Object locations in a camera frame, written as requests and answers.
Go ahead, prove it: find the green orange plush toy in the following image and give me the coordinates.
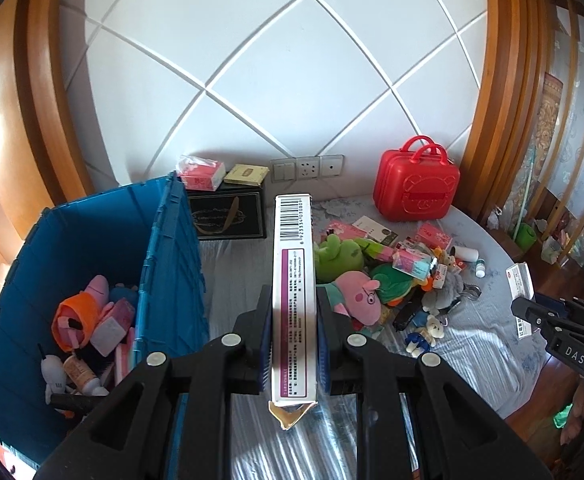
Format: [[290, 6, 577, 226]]
[[369, 262, 433, 307]]

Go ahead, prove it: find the small white plush toy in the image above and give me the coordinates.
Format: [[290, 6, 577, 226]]
[[39, 344, 75, 406]]

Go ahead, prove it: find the small white bear plush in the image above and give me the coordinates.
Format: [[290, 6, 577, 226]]
[[422, 312, 446, 346]]

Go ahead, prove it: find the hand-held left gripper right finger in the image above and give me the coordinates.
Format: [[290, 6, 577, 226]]
[[317, 287, 552, 480]]

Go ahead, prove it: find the red plastic carry case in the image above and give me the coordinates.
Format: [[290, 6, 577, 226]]
[[373, 135, 461, 222]]

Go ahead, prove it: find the pink teal tissue pack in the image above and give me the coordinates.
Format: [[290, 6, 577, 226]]
[[392, 247, 433, 280]]

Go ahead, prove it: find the long white medicine box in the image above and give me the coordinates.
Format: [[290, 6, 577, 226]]
[[273, 192, 320, 431]]

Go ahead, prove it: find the black case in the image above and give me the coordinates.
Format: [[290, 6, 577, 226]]
[[393, 305, 417, 331]]

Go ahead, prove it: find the flat yellow box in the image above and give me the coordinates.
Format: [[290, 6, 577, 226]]
[[223, 164, 270, 186]]

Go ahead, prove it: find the black gift box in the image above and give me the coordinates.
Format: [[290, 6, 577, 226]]
[[187, 191, 269, 240]]

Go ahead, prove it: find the blue plastic storage container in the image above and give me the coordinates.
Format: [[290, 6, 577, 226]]
[[0, 172, 210, 480]]

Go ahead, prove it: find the long pink tissue pack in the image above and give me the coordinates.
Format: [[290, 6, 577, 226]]
[[114, 330, 140, 386]]

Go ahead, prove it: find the ornate wall hanging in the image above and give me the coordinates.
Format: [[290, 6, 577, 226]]
[[536, 72, 565, 191]]

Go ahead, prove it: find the small blue white plush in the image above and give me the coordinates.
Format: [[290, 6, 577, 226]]
[[404, 312, 429, 358]]

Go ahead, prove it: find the white red print medicine box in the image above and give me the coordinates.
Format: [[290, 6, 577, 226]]
[[504, 262, 537, 341]]

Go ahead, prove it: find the white card box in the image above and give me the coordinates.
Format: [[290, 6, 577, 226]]
[[352, 216, 397, 246]]

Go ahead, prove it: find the white padded headboard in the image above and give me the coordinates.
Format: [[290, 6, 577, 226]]
[[59, 0, 487, 196]]

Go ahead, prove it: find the red white tissue pack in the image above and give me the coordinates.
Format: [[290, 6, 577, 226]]
[[177, 156, 227, 192]]

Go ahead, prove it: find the small beige bear plush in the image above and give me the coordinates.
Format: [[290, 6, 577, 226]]
[[434, 254, 460, 276]]

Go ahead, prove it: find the grey plush toy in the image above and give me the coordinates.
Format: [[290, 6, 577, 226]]
[[422, 272, 465, 313]]

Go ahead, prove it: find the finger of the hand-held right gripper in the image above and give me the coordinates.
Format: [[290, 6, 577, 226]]
[[534, 294, 584, 318], [510, 299, 572, 343]]

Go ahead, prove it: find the beige cosmetic tube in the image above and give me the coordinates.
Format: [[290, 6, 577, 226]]
[[62, 355, 98, 395]]

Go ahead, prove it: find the dark blue plush toy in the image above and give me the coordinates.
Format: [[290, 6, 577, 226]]
[[109, 284, 139, 306]]

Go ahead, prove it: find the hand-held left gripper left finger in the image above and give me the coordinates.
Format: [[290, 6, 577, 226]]
[[34, 285, 273, 480]]

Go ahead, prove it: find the pink pig plush teal dress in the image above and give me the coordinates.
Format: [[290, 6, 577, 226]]
[[317, 270, 383, 326]]

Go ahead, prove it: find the pink pig plush orange dress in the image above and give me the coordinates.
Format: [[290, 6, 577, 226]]
[[53, 275, 112, 353]]

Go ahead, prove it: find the wooden headboard frame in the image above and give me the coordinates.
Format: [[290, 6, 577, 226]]
[[0, 0, 547, 241]]

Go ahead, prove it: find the white wall light switch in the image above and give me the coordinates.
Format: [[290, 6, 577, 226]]
[[271, 158, 297, 183]]

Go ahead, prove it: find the green frog plush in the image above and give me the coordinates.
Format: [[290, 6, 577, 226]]
[[314, 234, 367, 283]]

